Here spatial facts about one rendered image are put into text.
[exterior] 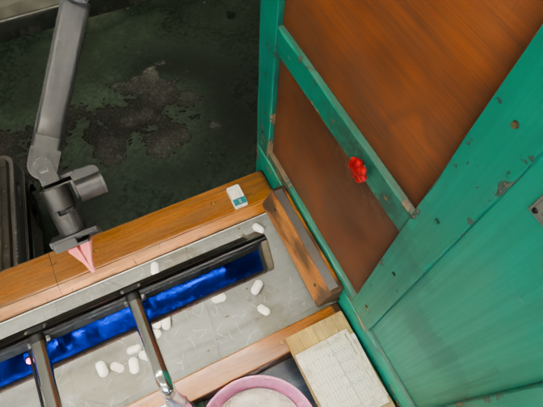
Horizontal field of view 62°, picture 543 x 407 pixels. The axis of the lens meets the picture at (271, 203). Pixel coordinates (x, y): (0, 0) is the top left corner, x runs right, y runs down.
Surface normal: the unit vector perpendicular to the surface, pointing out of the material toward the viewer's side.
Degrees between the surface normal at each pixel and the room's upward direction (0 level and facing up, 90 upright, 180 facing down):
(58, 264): 0
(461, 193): 90
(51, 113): 39
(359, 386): 0
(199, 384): 0
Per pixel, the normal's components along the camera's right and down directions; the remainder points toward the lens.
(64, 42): 0.43, 0.09
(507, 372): -0.90, 0.37
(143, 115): 0.04, -0.48
